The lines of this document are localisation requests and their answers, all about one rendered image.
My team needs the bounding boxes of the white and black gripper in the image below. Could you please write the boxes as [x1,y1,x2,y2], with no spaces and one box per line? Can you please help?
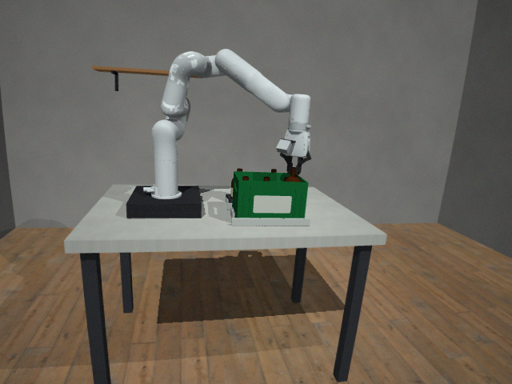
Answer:
[280,129,311,175]

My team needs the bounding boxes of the green crate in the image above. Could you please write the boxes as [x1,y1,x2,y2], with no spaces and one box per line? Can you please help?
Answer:
[232,171,309,218]

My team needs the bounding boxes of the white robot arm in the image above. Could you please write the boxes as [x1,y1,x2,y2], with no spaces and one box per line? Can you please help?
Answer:
[143,49,311,199]

